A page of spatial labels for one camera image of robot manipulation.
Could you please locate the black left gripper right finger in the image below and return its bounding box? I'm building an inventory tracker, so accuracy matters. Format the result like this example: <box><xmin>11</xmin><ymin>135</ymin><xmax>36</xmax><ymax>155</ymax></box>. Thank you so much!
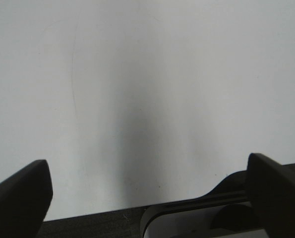
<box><xmin>246</xmin><ymin>153</ymin><xmax>295</xmax><ymax>238</ymax></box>

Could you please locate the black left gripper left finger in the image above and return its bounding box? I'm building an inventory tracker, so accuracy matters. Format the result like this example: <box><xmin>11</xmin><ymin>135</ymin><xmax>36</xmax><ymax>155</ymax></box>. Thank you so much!
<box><xmin>0</xmin><ymin>160</ymin><xmax>53</xmax><ymax>238</ymax></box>

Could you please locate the black white robot base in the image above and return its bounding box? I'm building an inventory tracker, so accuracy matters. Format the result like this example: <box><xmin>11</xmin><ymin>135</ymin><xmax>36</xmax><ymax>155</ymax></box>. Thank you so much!
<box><xmin>140</xmin><ymin>170</ymin><xmax>269</xmax><ymax>238</ymax></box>

